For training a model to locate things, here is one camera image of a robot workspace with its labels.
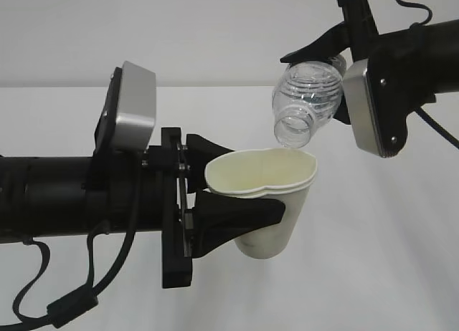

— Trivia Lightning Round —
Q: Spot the black right camera cable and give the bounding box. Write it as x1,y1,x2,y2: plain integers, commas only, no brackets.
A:
394,0,459,149

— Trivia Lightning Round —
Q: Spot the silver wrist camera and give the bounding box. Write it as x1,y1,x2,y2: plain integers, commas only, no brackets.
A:
342,59,400,158
94,61,156,154

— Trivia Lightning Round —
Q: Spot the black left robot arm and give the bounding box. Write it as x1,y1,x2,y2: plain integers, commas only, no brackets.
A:
1,128,286,289

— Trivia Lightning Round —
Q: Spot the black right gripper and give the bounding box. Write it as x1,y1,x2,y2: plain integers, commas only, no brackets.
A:
280,0,379,125

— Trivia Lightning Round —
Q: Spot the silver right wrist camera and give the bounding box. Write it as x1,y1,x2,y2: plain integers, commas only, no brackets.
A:
342,59,400,158

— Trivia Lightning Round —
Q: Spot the black left camera cable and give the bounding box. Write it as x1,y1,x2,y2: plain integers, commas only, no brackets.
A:
0,176,143,330

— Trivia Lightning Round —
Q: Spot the clear green-label water bottle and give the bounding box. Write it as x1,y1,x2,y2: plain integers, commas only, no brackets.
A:
272,54,347,148

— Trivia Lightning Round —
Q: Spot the black camera cable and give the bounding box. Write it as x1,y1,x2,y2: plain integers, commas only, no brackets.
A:
0,176,143,330
394,0,459,149

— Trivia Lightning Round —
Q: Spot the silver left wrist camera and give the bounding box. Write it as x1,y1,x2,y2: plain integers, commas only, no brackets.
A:
94,61,156,154

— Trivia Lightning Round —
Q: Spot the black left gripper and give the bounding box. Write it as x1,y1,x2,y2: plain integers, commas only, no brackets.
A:
85,127,285,288

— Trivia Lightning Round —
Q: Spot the white paper cup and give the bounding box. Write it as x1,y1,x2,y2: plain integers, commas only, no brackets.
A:
204,148,318,259

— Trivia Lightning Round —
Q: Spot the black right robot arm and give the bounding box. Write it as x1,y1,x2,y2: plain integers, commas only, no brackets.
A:
280,0,458,132

